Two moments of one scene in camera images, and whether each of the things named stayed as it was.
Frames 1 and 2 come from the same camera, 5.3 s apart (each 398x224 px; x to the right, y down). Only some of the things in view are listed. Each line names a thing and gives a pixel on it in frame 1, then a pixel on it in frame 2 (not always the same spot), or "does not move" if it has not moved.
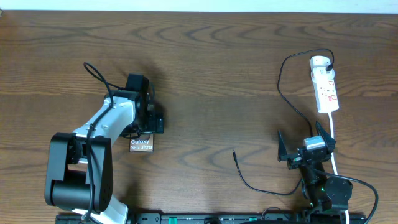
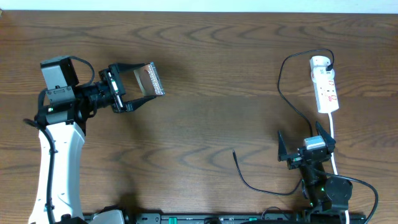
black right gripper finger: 329,139 does not move
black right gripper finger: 282,154 does not move
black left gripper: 157,123 → 115,88
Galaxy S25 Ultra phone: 144,142 → 149,80
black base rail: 211,218 does not move
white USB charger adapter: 321,74 does not move
